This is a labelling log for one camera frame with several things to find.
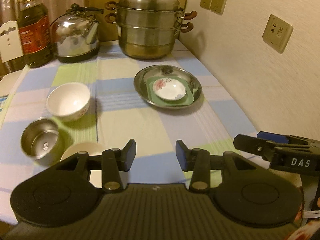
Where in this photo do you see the floral white ceramic saucer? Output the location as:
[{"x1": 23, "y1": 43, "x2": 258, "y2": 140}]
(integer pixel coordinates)
[{"x1": 152, "y1": 78, "x2": 187, "y2": 101}]

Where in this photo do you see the green square plastic plate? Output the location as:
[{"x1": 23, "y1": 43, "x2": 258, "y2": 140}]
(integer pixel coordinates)
[{"x1": 146, "y1": 76, "x2": 194, "y2": 107}]

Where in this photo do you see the white chair back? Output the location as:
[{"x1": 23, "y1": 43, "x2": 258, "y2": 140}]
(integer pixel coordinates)
[{"x1": 0, "y1": 21, "x2": 23, "y2": 62}]

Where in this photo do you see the large stainless steel dish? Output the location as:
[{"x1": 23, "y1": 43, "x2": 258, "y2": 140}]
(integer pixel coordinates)
[{"x1": 133, "y1": 64, "x2": 202, "y2": 109}]

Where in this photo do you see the stacked stainless steel steamer pot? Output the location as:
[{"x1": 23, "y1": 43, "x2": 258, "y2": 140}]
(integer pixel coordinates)
[{"x1": 105, "y1": 0, "x2": 197, "y2": 60}]

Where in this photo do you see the stainless steel kettle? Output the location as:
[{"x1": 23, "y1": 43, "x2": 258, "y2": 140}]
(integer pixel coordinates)
[{"x1": 50, "y1": 3, "x2": 104, "y2": 63}]

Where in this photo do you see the wall network socket plate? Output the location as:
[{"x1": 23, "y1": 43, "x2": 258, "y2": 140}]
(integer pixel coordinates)
[{"x1": 263, "y1": 14, "x2": 293, "y2": 54}]

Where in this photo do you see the double wall power socket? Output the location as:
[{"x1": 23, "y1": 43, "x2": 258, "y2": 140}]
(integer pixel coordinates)
[{"x1": 200, "y1": 0, "x2": 227, "y2": 15}]

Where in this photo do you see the white ceramic rice bowl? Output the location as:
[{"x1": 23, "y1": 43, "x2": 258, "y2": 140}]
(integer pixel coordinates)
[{"x1": 46, "y1": 82, "x2": 91, "y2": 122}]

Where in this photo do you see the cooking oil bottle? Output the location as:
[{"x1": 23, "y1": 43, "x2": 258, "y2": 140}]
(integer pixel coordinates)
[{"x1": 17, "y1": 0, "x2": 53, "y2": 68}]

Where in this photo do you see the small stainless steel bowl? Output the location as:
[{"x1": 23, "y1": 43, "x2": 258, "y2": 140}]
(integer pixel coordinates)
[{"x1": 21, "y1": 118, "x2": 65, "y2": 166}]

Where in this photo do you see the checkered pastel tablecloth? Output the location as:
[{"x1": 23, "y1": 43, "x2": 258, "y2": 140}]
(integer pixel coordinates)
[{"x1": 1, "y1": 41, "x2": 257, "y2": 224}]

